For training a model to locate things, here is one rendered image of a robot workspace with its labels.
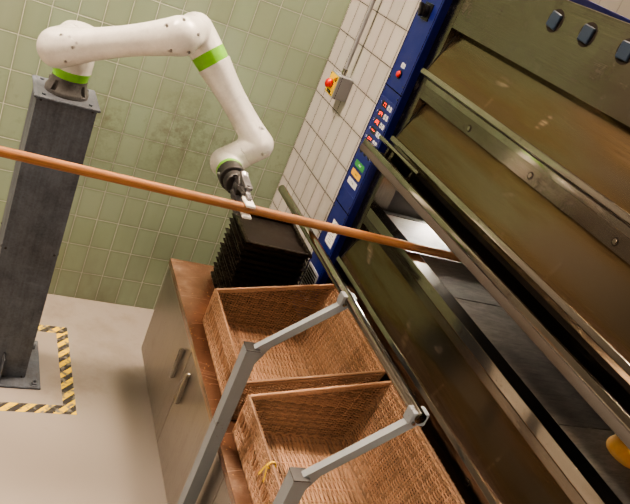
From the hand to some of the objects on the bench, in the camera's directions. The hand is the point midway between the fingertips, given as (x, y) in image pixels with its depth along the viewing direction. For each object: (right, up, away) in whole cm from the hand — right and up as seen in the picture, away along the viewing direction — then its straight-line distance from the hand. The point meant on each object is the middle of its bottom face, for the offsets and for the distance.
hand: (246, 207), depth 227 cm
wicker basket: (+24, -88, -10) cm, 92 cm away
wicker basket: (+7, -58, +38) cm, 70 cm away
